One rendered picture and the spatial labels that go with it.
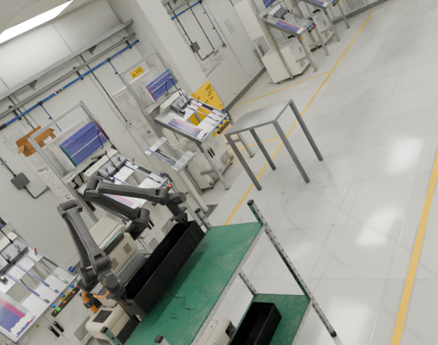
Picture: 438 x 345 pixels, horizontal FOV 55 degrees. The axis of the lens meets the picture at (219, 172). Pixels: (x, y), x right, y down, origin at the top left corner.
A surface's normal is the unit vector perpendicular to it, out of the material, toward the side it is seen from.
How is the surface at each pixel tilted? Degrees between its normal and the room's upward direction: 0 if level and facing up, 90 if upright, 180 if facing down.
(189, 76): 90
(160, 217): 90
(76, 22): 90
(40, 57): 90
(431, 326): 0
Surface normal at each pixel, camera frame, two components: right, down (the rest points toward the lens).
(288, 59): -0.47, 0.59
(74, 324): 0.74, -0.18
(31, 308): 0.18, -0.66
